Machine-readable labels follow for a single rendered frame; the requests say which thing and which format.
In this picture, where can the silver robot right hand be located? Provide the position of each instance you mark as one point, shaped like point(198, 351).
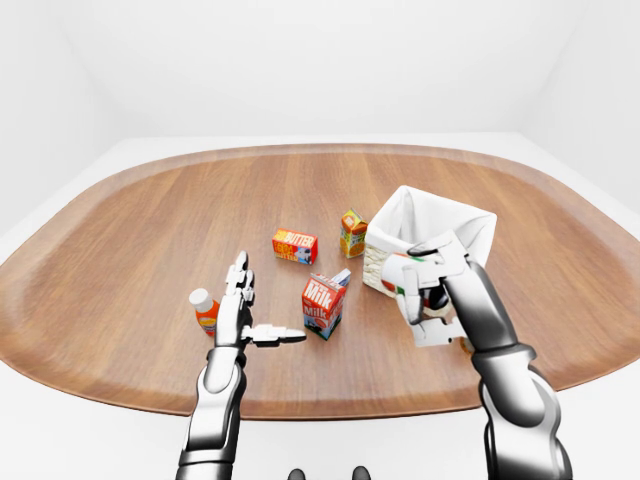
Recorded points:
point(435, 332)

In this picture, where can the small dark rounded shape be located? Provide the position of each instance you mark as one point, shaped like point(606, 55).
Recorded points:
point(360, 473)
point(297, 475)

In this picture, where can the white lined woven basket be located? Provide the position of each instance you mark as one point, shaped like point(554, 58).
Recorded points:
point(425, 215)

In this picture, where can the orange juice carton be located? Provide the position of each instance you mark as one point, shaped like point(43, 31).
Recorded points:
point(352, 235)

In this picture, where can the silver robot left hand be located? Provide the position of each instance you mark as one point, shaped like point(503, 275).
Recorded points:
point(231, 320)

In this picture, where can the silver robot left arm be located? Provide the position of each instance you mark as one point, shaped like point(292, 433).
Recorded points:
point(217, 400)

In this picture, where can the orange bottle with white cap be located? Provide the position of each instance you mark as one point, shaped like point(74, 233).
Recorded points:
point(206, 309)

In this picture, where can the red butter box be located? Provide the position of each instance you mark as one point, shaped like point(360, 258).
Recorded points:
point(296, 246)

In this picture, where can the small orange-brown object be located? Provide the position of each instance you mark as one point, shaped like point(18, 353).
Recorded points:
point(466, 346)

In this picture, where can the white tomato sauce can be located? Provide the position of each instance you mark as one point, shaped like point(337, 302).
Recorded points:
point(392, 274)

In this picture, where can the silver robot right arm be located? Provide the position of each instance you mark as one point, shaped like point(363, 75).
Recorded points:
point(510, 390)

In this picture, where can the red milk carton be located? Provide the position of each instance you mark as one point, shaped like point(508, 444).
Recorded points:
point(320, 305)

